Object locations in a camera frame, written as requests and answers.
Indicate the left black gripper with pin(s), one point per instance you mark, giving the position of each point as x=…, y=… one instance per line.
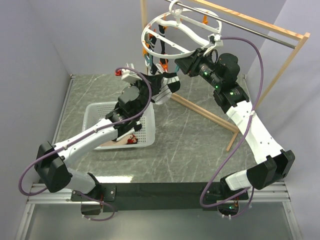
x=141, y=82

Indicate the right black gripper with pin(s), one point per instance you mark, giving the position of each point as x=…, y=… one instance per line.
x=189, y=65

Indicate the round white clip hanger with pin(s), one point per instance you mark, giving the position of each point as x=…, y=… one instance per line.
x=179, y=31

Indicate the white black striped sock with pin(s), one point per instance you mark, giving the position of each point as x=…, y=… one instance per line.
x=174, y=81

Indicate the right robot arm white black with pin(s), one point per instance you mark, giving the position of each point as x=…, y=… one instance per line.
x=273, y=163

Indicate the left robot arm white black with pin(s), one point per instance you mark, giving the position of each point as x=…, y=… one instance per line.
x=54, y=161

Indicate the orange clip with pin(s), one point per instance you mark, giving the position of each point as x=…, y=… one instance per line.
x=163, y=65

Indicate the pink sock with red pattern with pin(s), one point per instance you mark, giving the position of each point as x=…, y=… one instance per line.
x=134, y=140

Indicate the white plastic basket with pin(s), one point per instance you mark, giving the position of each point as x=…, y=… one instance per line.
x=94, y=112

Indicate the metal hanging rod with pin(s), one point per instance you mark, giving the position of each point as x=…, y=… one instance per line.
x=275, y=40

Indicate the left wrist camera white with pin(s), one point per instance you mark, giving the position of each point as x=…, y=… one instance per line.
x=127, y=75

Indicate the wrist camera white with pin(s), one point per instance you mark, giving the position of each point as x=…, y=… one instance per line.
x=215, y=40
x=127, y=75

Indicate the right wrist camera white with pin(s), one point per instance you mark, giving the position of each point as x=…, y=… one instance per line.
x=215, y=40

